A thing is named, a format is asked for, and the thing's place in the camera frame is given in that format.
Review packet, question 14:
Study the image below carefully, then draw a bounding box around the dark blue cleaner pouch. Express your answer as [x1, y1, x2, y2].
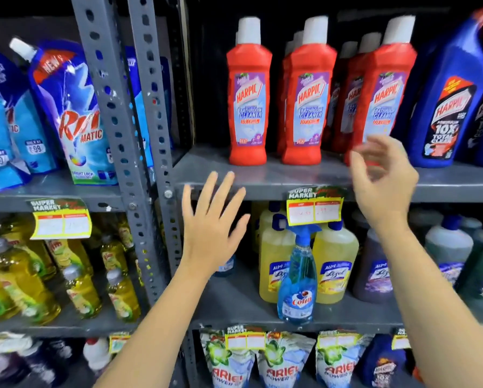
[358, 334, 409, 388]

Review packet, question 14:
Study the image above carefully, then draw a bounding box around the purple floor cleaner bottle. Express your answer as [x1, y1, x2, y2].
[352, 228, 395, 304]

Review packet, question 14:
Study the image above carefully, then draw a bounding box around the white green detergent pouch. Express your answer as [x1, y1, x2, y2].
[200, 329, 257, 388]
[315, 334, 372, 388]
[257, 331, 317, 388]

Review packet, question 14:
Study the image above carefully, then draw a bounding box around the blue spouted detergent pouch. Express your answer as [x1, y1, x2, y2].
[9, 37, 119, 186]

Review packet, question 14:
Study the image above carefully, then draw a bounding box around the person's right hand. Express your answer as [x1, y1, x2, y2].
[348, 135, 420, 231]

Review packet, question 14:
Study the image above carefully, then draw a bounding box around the row of red cleaner bottles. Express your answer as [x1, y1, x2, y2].
[226, 15, 418, 167]

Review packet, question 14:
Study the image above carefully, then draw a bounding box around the blue glass cleaner spray bottle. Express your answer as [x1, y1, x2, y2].
[276, 224, 322, 324]

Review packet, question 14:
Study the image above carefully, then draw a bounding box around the person's left hand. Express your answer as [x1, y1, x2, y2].
[181, 171, 251, 279]

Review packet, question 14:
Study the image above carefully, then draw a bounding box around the yellow floor cleaner bottle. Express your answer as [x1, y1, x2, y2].
[251, 201, 287, 255]
[312, 220, 359, 305]
[259, 214, 297, 304]

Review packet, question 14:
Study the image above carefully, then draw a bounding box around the group of yellow dishwash bottles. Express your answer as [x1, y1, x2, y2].
[0, 213, 146, 326]

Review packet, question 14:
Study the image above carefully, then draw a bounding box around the person's right forearm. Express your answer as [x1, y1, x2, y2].
[369, 223, 483, 388]

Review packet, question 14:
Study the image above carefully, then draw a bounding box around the yellow shelf price tag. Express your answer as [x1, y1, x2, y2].
[286, 186, 346, 227]
[109, 332, 131, 354]
[224, 325, 266, 351]
[391, 327, 412, 351]
[26, 197, 93, 240]
[317, 330, 362, 350]

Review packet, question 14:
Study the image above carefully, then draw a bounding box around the dark fabric conditioner bottle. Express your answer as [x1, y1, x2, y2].
[0, 332, 77, 388]

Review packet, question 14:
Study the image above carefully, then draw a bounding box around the person's left forearm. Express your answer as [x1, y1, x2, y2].
[95, 266, 228, 388]

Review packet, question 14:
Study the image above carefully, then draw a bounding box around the grey slotted metal shelf rack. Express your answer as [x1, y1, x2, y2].
[126, 0, 483, 388]
[0, 0, 170, 388]

